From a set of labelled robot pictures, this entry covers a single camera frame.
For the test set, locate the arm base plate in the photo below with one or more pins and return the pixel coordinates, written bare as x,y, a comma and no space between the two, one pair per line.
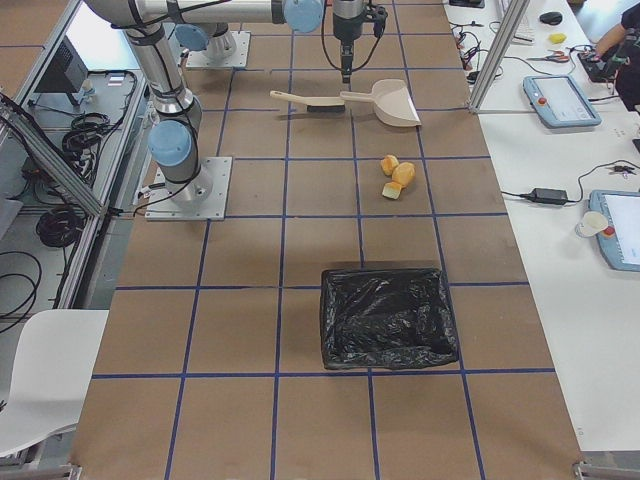
205,197
238,60

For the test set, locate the black bag lined bin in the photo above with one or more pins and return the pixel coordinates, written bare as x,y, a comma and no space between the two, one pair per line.
393,319

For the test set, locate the yellow sponge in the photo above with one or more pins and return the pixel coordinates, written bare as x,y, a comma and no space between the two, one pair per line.
557,38

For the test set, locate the black control box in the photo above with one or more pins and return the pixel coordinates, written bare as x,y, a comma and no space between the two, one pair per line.
65,73

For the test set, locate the white paper cup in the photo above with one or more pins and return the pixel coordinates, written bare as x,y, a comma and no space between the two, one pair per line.
591,223

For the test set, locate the bread piece far side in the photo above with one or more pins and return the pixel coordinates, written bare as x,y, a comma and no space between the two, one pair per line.
392,190

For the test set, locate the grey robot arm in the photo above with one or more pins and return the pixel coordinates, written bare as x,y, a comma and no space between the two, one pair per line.
143,23
214,41

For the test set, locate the aluminium side rail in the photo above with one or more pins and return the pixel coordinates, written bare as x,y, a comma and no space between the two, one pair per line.
41,149

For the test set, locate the lower blue teach pendant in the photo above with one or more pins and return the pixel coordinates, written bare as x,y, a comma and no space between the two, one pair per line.
620,247

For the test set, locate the black power adapter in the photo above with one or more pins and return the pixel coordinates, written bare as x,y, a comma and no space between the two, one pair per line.
549,196

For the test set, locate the white chair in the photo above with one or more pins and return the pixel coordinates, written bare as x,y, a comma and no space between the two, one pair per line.
52,368

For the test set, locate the bread piece near brush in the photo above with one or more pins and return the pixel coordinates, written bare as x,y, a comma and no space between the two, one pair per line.
388,164

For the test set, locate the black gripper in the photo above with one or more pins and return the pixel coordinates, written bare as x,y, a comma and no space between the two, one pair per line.
346,27

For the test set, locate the aluminium frame post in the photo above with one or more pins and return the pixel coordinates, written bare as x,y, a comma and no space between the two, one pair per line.
499,46

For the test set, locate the blue teach pendant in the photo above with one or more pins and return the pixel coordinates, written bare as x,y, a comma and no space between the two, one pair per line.
620,247
560,102

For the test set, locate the round bread roll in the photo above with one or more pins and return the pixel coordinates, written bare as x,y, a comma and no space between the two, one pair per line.
404,174

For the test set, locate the upper blue teach pendant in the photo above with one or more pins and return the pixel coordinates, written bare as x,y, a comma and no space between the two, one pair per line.
560,102

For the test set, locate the beige hand brush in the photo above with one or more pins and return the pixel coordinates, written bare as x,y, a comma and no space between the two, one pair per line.
313,104

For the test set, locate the beige plastic dustpan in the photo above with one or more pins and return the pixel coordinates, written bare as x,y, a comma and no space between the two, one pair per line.
391,101

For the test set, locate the red handled scissors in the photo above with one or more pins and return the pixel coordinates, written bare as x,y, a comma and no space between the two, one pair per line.
554,56

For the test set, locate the black computer mouse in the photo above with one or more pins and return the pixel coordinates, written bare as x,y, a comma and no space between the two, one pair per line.
551,18

